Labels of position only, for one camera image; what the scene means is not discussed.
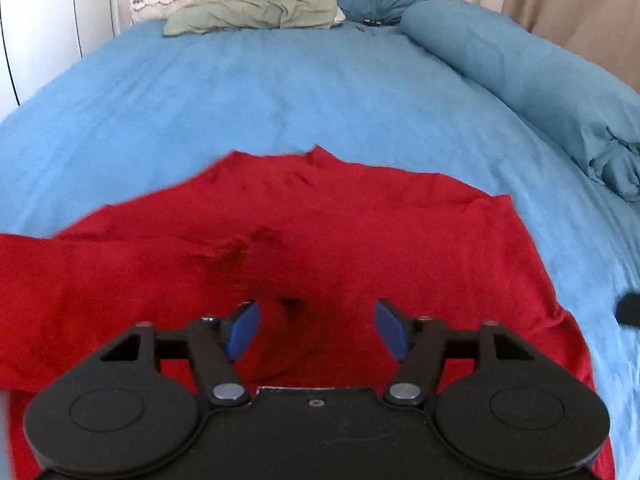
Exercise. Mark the red shirt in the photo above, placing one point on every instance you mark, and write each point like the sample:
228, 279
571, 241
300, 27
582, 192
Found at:
350, 240

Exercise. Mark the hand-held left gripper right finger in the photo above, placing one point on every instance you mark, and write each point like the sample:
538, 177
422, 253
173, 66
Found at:
391, 329

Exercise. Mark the white wardrobe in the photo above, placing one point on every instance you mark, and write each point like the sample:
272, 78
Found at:
50, 15

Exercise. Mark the green pillow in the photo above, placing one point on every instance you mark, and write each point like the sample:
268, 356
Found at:
250, 15

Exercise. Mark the rolled blue duvet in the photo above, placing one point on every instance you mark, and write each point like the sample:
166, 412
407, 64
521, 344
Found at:
525, 80

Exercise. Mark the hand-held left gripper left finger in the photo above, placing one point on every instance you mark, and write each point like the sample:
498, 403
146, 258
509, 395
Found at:
245, 329

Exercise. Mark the blue bed sheet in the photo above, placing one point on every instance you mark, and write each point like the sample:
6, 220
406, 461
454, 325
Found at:
250, 95

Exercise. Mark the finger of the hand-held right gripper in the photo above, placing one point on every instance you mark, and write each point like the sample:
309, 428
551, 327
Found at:
629, 308

